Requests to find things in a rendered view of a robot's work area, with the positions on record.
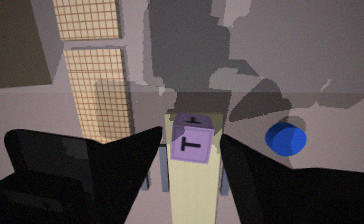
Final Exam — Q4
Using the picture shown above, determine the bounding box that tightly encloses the purple labelled cube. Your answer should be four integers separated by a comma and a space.
170, 112, 215, 165

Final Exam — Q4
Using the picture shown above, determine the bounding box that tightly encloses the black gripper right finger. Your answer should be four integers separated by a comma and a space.
220, 134, 364, 224

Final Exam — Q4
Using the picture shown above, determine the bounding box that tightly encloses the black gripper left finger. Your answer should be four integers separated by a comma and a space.
4, 126, 162, 224

